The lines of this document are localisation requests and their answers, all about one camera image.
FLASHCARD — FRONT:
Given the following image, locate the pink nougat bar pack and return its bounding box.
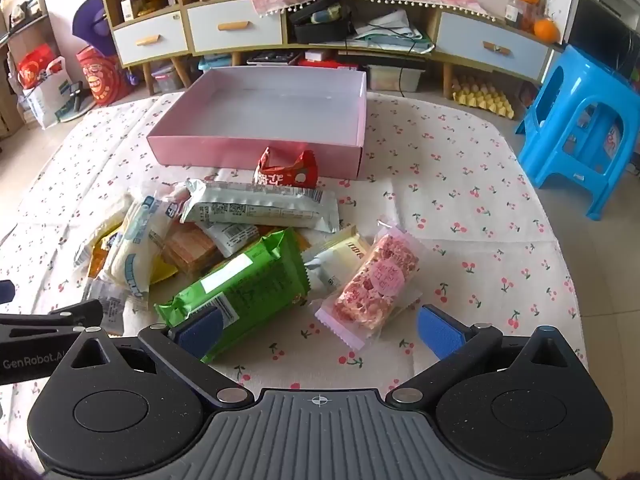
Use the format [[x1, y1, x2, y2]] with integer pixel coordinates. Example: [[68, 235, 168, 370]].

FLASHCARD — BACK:
[[314, 226, 425, 351]]

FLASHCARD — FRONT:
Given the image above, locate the brown wafer clear pack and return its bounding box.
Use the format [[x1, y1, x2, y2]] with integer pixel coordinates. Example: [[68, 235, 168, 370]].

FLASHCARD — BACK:
[[160, 222, 222, 274]]

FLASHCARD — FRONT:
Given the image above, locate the green snack pack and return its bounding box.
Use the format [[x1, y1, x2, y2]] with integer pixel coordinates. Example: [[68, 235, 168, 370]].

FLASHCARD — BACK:
[[155, 228, 310, 363]]

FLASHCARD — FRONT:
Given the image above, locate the white rice cake pack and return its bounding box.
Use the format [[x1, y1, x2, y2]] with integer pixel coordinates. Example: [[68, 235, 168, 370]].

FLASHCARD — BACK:
[[99, 192, 184, 299]]

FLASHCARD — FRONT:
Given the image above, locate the long silver white snack pack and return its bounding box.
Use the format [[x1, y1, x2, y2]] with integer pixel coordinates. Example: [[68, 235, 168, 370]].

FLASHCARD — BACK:
[[180, 179, 340, 234]]

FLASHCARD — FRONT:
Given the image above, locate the orange white snack pack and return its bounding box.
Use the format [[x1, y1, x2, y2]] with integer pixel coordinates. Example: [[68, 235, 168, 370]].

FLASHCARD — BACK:
[[203, 223, 259, 258]]

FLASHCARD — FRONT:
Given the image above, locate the yellow snack pack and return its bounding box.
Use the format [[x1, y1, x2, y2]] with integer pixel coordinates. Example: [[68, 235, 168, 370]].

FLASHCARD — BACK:
[[87, 228, 178, 285]]

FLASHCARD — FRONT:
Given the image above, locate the small silver snack pack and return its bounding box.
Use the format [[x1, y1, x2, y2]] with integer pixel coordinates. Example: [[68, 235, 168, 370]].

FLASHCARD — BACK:
[[82, 278, 129, 336]]

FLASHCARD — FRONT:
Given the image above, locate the cream white snack pack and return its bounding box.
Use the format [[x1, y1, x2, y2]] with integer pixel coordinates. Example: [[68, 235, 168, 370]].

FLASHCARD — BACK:
[[302, 226, 371, 300]]

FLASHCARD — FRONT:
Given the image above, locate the cherry print tablecloth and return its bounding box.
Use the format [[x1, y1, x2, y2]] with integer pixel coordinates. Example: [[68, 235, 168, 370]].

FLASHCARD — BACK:
[[0, 90, 587, 453]]

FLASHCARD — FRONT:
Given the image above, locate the red candy wrapper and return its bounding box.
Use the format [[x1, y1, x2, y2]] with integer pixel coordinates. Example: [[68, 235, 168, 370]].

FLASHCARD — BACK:
[[253, 148, 319, 188]]

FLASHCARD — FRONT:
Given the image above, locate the pink cardboard box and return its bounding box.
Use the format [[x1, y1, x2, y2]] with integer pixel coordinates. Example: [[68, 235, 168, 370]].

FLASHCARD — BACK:
[[148, 66, 367, 180]]

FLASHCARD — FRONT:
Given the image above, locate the yellow egg tray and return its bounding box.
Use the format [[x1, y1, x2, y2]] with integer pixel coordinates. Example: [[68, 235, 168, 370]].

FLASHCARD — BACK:
[[450, 75, 515, 119]]

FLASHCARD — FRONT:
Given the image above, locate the white shopping bag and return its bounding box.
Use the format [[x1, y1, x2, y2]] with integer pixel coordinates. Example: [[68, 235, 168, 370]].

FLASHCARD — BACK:
[[25, 56, 75, 129]]

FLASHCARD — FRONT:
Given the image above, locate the blue plastic stool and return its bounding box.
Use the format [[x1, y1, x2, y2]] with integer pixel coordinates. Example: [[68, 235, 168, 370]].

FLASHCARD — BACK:
[[516, 46, 639, 220]]

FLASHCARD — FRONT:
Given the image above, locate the clear storage bin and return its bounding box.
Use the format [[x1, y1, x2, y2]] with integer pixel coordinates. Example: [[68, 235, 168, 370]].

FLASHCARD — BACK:
[[367, 65, 423, 92]]

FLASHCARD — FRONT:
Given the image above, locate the red lantern bag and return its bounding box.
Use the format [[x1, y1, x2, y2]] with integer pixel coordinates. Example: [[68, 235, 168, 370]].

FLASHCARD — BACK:
[[76, 46, 132, 106]]

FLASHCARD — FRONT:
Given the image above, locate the red shoe box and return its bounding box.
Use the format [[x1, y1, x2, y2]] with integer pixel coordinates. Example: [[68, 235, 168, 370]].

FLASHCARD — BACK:
[[297, 58, 359, 70]]

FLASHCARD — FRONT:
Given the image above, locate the purple round object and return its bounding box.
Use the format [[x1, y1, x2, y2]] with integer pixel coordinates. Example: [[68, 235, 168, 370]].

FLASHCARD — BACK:
[[72, 0, 116, 56]]

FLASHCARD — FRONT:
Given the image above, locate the black storage case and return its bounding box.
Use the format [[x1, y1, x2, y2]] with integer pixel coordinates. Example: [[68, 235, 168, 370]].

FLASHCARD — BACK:
[[288, 0, 355, 44]]

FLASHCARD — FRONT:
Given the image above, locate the black microwave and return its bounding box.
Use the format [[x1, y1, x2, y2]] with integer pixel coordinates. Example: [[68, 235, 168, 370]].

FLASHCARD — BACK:
[[563, 0, 639, 79]]

